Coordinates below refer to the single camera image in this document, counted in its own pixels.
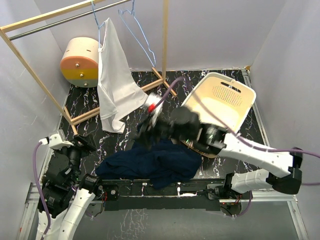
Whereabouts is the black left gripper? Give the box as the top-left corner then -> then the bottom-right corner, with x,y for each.
56,131 -> 96,183

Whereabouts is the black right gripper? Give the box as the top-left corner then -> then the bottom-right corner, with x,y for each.
131,110 -> 193,149

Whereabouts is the navy blue t shirt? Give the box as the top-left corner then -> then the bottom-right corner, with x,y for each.
95,138 -> 202,190

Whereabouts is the white t shirt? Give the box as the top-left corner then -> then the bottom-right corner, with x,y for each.
97,18 -> 148,134

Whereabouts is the blue wire hanger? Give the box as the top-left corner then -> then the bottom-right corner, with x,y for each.
118,0 -> 157,68
91,0 -> 106,48

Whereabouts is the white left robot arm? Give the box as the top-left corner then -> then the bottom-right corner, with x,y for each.
32,129 -> 104,240

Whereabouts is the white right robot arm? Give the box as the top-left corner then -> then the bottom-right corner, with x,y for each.
135,106 -> 303,199

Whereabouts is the cream plastic laundry basket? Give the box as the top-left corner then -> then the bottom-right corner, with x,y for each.
178,71 -> 257,159

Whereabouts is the metal hanging rod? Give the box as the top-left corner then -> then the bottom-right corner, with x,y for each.
1,0 -> 130,41

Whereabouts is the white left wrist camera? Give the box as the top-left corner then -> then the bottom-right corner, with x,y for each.
48,129 -> 74,150

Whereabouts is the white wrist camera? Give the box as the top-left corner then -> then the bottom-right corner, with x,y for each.
143,92 -> 163,121
48,129 -> 74,150

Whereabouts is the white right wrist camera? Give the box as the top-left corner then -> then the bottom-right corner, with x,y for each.
143,92 -> 163,121

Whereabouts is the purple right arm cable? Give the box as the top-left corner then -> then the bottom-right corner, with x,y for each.
154,76 -> 320,218

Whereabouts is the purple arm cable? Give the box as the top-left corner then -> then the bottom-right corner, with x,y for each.
154,76 -> 320,218
32,141 -> 52,236

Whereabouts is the wooden clothes rack frame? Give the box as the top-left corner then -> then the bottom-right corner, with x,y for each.
0,0 -> 179,136

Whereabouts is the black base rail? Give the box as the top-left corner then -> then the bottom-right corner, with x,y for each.
101,178 -> 253,214

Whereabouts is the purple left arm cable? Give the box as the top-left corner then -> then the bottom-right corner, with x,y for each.
32,141 -> 52,236

